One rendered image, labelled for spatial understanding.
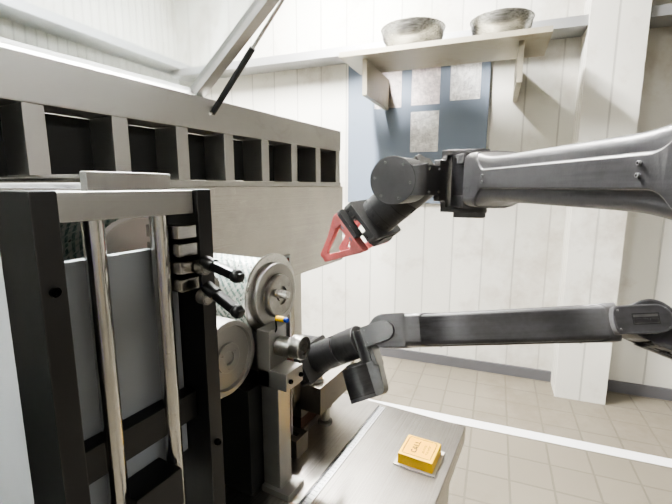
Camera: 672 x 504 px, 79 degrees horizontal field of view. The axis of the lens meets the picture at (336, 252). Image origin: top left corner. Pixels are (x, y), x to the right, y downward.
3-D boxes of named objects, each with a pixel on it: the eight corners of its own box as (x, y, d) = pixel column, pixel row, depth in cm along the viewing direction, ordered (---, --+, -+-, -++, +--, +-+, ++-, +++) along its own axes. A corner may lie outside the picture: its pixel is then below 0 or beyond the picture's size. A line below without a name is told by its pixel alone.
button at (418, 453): (432, 475, 77) (432, 463, 76) (396, 463, 80) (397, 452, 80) (441, 454, 83) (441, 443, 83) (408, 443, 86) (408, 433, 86)
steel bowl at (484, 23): (530, 50, 250) (532, 27, 248) (535, 29, 218) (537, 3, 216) (470, 56, 263) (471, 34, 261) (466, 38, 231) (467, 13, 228)
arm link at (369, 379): (399, 321, 77) (389, 316, 69) (420, 382, 73) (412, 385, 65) (342, 341, 79) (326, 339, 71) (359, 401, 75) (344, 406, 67)
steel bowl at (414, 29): (448, 60, 271) (449, 36, 268) (440, 40, 234) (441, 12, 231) (389, 66, 285) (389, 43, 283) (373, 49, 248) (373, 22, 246)
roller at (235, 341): (203, 412, 59) (198, 334, 57) (98, 374, 71) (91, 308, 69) (255, 378, 70) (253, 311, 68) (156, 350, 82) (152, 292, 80)
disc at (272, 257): (245, 345, 67) (245, 257, 66) (243, 345, 68) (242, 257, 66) (295, 323, 80) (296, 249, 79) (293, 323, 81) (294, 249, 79)
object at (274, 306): (287, 319, 74) (264, 312, 68) (279, 318, 75) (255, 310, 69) (297, 280, 76) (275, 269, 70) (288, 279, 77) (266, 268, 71)
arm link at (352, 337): (368, 323, 75) (351, 323, 71) (380, 359, 73) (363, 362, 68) (340, 335, 79) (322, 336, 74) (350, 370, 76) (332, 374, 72)
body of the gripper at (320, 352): (330, 365, 83) (359, 355, 79) (303, 387, 74) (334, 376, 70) (317, 336, 83) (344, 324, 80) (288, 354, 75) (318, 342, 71)
